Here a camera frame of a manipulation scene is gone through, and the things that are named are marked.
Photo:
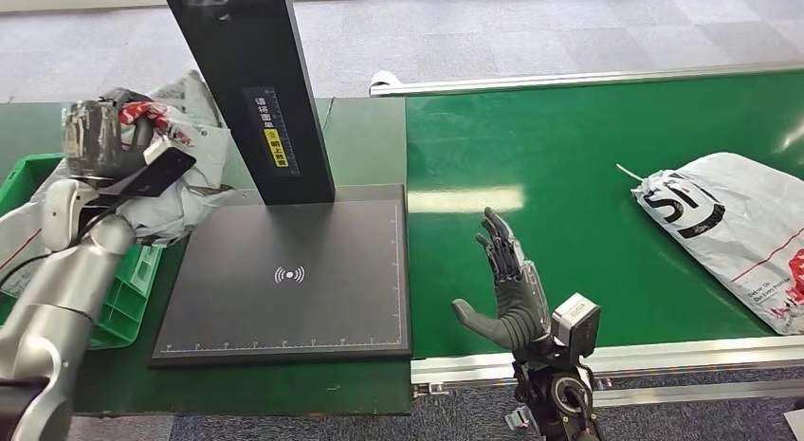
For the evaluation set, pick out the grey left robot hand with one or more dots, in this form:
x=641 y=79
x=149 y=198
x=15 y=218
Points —
x=94 y=139

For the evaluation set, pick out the white red-printed poly mailer package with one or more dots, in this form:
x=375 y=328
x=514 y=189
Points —
x=195 y=155
x=19 y=243

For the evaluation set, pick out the aluminium conveyor side rail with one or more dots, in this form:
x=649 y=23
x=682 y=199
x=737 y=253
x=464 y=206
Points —
x=565 y=80
x=691 y=353

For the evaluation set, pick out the black scanner column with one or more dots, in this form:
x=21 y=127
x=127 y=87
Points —
x=251 y=61

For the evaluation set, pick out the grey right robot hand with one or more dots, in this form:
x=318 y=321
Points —
x=518 y=312

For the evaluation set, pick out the green plastic crate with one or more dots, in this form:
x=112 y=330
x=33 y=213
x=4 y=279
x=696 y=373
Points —
x=129 y=294

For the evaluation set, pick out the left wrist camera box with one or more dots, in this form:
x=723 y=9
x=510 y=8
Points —
x=157 y=171

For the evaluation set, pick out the white floor object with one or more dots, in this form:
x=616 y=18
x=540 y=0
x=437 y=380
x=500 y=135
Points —
x=796 y=425

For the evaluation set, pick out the black scanner base plate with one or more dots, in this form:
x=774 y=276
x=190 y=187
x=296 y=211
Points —
x=283 y=249

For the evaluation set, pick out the aluminium conveyor frame bar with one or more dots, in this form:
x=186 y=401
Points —
x=691 y=393

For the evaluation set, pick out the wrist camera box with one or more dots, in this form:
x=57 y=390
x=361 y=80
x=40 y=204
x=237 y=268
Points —
x=157 y=171
x=575 y=322

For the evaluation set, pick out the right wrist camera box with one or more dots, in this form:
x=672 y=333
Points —
x=575 y=322

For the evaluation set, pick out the green conveyor belt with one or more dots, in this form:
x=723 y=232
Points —
x=565 y=143

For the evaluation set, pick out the white package with black logo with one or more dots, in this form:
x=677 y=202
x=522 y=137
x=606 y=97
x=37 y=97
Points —
x=741 y=224

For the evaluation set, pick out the white conveyor roller end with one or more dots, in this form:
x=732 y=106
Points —
x=382 y=80

